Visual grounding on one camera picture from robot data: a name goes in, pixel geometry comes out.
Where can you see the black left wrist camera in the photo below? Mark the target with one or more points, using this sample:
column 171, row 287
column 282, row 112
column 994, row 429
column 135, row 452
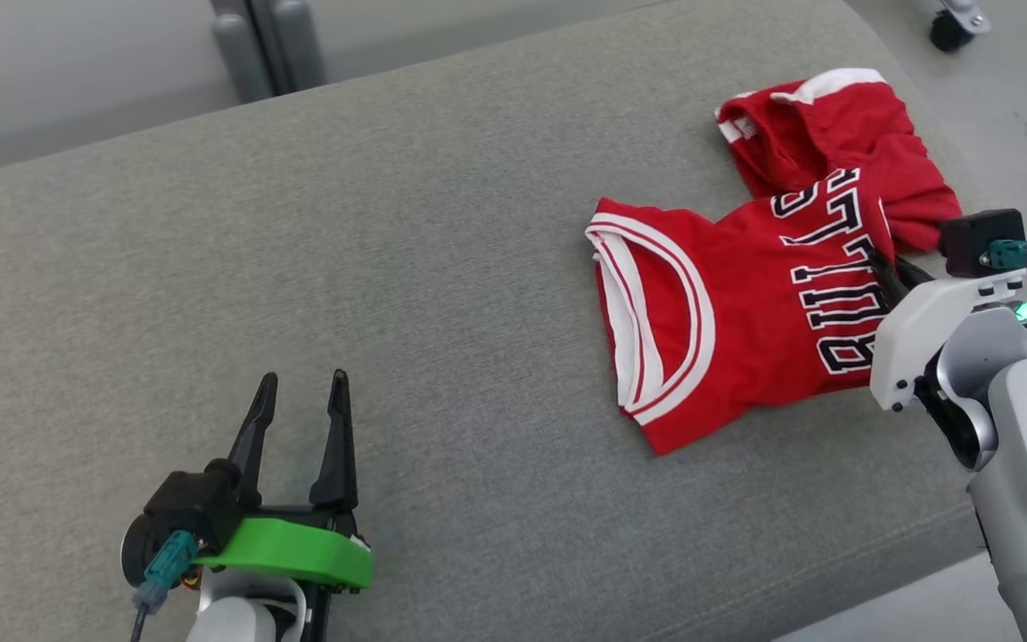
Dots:
column 188, row 508

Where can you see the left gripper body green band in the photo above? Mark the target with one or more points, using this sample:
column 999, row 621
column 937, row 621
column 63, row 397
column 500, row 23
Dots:
column 299, row 551

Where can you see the grey metal partition post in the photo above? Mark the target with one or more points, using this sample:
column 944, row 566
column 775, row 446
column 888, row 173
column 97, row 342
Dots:
column 261, row 40

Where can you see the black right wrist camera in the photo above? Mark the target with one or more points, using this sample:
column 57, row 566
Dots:
column 977, row 241

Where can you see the grey round post foot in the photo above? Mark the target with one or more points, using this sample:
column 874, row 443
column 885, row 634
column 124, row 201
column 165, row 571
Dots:
column 301, row 40
column 242, row 58

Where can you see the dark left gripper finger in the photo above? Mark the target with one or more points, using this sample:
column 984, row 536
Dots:
column 337, row 446
column 255, row 437

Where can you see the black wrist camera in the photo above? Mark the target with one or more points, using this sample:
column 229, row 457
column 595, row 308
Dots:
column 188, row 508
column 977, row 241

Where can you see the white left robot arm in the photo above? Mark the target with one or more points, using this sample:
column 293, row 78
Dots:
column 242, row 615

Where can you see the red shorts white side stripe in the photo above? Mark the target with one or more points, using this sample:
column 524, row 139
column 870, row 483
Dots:
column 843, row 125

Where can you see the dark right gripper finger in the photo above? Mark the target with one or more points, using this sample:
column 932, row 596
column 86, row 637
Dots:
column 915, row 272
column 886, row 281

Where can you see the red Bulls basketball jersey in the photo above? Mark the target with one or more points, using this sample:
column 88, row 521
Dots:
column 745, row 312

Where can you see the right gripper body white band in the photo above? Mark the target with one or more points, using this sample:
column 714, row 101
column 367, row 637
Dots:
column 932, row 334

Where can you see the black caster wheel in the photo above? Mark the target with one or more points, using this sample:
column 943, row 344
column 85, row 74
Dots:
column 955, row 27

